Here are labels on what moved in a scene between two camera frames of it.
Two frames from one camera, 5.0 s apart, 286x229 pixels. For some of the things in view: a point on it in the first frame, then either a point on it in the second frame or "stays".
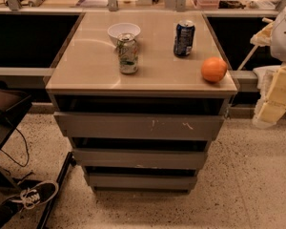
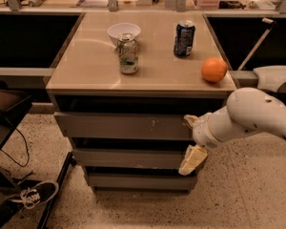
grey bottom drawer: (110, 183) stays
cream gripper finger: (263, 36) → (192, 119)
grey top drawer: (135, 126) stays
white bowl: (117, 29) stays
